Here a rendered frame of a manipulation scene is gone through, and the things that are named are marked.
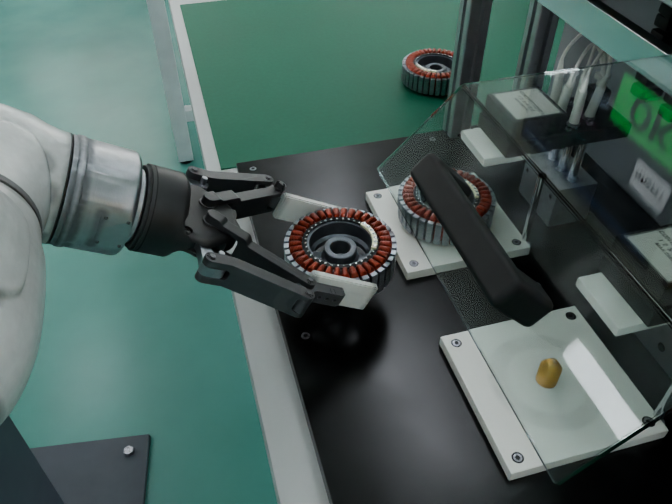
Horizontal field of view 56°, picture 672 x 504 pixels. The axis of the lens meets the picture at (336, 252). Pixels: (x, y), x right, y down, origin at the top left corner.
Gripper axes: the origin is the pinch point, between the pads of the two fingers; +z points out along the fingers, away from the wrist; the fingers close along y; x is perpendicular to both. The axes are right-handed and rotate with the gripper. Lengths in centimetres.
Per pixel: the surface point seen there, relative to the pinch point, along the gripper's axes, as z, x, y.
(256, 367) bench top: -4.3, -12.3, 5.2
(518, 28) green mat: 52, 19, -61
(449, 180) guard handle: -10.7, 20.3, 19.9
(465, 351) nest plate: 11.0, 0.1, 11.5
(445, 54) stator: 31, 11, -47
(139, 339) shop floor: 12, -89, -68
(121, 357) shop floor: 8, -91, -64
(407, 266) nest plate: 10.0, -0.5, -1.1
